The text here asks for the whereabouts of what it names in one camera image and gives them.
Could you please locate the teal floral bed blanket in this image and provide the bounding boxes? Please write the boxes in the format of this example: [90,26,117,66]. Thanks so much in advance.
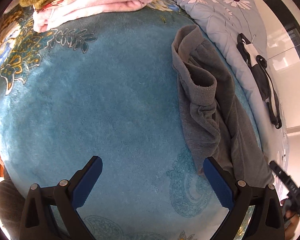
[0,0,260,239]

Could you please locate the white glossy wardrobe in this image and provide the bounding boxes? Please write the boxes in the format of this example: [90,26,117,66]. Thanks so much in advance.
[254,0,300,184]

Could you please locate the light blue floral quilt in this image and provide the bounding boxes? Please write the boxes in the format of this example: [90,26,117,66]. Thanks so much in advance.
[154,0,291,196]

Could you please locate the pink folded blanket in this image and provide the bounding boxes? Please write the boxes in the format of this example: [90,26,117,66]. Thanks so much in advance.
[33,0,153,33]

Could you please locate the black and white jacket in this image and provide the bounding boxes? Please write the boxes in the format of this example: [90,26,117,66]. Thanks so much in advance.
[237,33,282,129]

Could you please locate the grey sweatpants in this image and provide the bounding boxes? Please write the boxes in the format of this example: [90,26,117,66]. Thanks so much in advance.
[172,25,274,187]

